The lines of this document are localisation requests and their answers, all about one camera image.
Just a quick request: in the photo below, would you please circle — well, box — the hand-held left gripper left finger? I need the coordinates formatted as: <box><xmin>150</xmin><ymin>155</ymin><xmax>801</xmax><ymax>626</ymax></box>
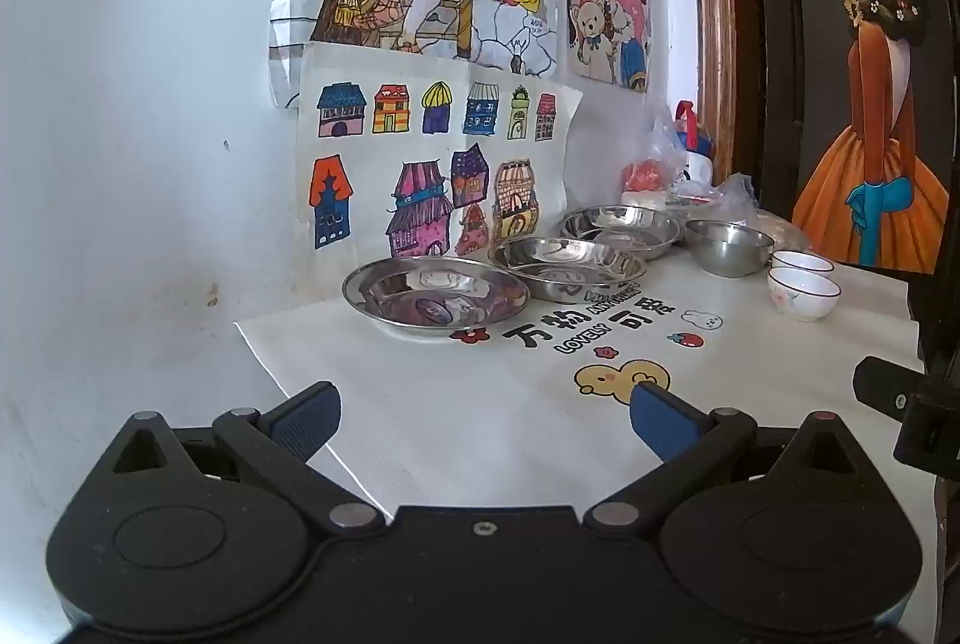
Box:
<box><xmin>111</xmin><ymin>381</ymin><xmax>387</xmax><ymax>536</ymax></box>

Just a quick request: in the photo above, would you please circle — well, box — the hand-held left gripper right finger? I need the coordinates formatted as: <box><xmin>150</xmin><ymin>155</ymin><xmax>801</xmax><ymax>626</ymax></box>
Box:
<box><xmin>583</xmin><ymin>381</ymin><xmax>857</xmax><ymax>534</ymax></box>

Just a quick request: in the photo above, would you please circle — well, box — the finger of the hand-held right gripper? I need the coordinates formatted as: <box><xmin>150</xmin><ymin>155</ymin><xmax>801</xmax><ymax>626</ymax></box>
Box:
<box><xmin>853</xmin><ymin>355</ymin><xmax>929</xmax><ymax>426</ymax></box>

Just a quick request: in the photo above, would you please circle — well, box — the white ceramic bowl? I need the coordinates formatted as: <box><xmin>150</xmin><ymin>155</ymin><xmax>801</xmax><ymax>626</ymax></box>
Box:
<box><xmin>766</xmin><ymin>266</ymin><xmax>842</xmax><ymax>323</ymax></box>
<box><xmin>771</xmin><ymin>249</ymin><xmax>836</xmax><ymax>276</ymax></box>

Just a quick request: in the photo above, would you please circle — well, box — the stainless steel plate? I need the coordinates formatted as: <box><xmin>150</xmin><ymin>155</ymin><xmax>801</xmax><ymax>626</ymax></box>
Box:
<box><xmin>559</xmin><ymin>205</ymin><xmax>682</xmax><ymax>262</ymax></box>
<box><xmin>487</xmin><ymin>235</ymin><xmax>648</xmax><ymax>305</ymax></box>
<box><xmin>343</xmin><ymin>255</ymin><xmax>531</xmax><ymax>334</ymax></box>

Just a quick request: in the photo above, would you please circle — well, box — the stainless steel bowl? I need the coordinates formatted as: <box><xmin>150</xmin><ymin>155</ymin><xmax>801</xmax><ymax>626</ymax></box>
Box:
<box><xmin>682</xmin><ymin>218</ymin><xmax>775</xmax><ymax>279</ymax></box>

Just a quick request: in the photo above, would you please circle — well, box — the red tomato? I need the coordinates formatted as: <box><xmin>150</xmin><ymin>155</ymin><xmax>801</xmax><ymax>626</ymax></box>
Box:
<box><xmin>620</xmin><ymin>160</ymin><xmax>670</xmax><ymax>196</ymax></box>

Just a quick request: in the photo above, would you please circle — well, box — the white jug with blue lid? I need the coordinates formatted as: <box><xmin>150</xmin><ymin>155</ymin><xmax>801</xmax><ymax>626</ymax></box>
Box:
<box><xmin>673</xmin><ymin>100</ymin><xmax>719</xmax><ymax>186</ymax></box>

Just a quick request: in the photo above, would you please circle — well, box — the clear plastic bag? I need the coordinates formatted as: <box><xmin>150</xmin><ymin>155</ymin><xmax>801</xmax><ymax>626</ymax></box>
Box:
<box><xmin>641</xmin><ymin>104</ymin><xmax>758</xmax><ymax>217</ymax></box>

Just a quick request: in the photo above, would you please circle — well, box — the colourful houses drawing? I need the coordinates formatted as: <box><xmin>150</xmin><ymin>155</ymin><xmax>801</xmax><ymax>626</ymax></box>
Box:
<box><xmin>296</xmin><ymin>41</ymin><xmax>584</xmax><ymax>264</ymax></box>

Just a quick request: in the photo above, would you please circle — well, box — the black panel lady painting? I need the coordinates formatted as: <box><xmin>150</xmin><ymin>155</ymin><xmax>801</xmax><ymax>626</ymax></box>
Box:
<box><xmin>739</xmin><ymin>0</ymin><xmax>960</xmax><ymax>382</ymax></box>

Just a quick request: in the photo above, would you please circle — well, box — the wooden door frame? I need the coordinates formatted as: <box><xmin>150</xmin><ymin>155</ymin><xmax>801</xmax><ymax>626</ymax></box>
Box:
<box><xmin>682</xmin><ymin>0</ymin><xmax>764</xmax><ymax>189</ymax></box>

